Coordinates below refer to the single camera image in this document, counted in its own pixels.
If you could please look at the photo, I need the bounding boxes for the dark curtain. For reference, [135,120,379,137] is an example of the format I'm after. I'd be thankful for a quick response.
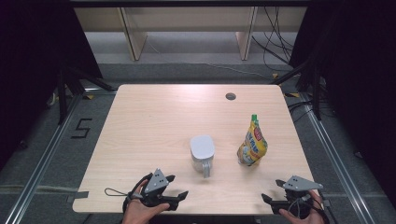
[0,0,105,171]
[289,0,396,208]

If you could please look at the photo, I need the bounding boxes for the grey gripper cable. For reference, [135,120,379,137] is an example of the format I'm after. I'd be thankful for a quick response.
[288,194,312,218]

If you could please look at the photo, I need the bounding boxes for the yellow pouch with green spout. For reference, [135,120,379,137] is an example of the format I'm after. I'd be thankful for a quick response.
[236,114,269,167]

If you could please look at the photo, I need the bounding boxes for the person's right hand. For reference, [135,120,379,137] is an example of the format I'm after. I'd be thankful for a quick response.
[278,189,327,224]

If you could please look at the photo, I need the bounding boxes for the black metal stand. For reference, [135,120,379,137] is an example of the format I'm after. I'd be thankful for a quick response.
[56,65,116,126]
[269,58,323,121]

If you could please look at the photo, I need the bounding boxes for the short aluminium rail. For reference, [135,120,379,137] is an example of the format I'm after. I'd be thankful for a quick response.
[81,88,118,95]

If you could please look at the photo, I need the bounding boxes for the aluminium floor rail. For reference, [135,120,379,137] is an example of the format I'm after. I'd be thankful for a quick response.
[3,92,84,224]
[299,92,372,224]

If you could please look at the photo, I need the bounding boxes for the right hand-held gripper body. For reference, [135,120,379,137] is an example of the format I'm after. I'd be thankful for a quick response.
[270,175,325,218]

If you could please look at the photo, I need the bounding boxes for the person's left hand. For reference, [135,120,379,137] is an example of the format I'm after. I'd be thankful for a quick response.
[121,179,171,224]

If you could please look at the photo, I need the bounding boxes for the black floor cables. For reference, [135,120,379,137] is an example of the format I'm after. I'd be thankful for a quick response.
[287,98,316,123]

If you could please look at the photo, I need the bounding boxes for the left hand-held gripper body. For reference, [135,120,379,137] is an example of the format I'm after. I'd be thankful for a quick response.
[140,168,180,212]

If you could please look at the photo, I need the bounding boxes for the beige floor cable cover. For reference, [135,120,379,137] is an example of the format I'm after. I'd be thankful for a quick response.
[0,184,79,194]

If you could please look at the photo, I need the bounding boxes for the black hanging cable bundle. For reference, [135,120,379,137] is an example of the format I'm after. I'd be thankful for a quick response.
[250,6,296,73]

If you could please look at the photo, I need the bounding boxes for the thin black cord loop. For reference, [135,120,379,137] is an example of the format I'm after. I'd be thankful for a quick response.
[104,187,129,198]

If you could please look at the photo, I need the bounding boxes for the clear jar with grey lid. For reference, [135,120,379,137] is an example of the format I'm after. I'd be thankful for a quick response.
[190,134,216,179]

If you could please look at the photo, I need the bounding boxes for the black left hand strap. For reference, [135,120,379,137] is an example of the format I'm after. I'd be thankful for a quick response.
[122,173,154,214]

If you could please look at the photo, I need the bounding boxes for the black right wrist strap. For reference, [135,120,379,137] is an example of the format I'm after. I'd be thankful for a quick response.
[311,191,332,224]

